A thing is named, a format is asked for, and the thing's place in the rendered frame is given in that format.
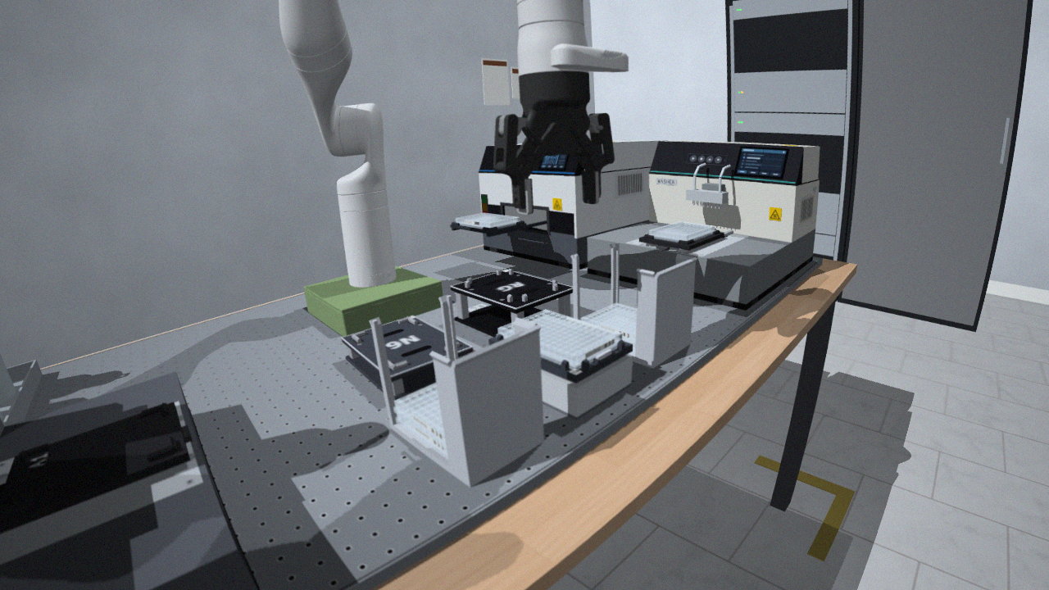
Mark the black regrip nest plate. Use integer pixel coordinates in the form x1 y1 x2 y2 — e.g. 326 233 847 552
450 269 573 337

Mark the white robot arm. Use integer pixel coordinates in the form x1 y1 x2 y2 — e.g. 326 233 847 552
279 0 629 288

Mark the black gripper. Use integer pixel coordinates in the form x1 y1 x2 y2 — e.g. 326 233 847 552
493 70 615 215

